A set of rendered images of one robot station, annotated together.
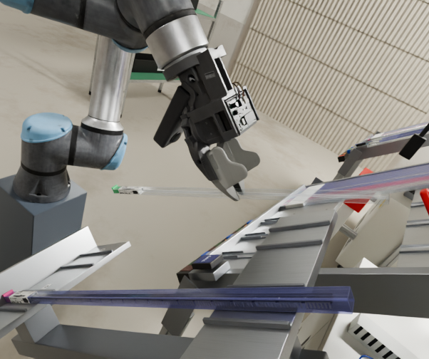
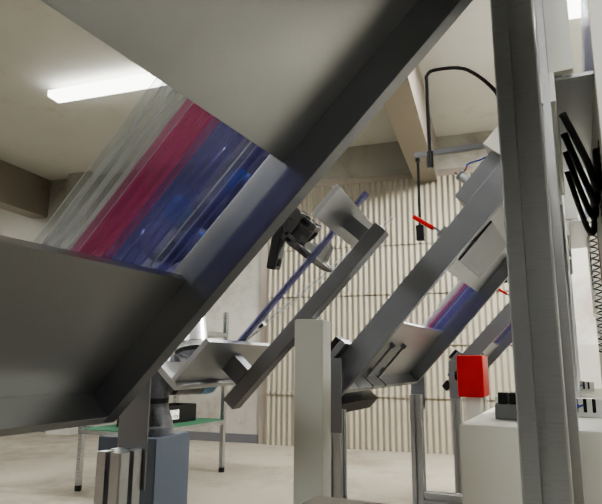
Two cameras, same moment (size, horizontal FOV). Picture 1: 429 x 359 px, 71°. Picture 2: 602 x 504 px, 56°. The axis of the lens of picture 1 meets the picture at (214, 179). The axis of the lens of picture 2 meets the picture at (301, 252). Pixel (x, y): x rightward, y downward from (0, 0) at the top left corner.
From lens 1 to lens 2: 109 cm
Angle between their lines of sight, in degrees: 42
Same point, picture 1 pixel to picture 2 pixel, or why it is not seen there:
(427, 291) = (441, 248)
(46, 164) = (157, 388)
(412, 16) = not seen: hidden behind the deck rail
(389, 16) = not seen: hidden behind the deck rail
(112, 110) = (202, 329)
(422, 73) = (496, 305)
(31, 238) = (153, 477)
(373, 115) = not seen: hidden behind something
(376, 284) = (423, 265)
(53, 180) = (163, 409)
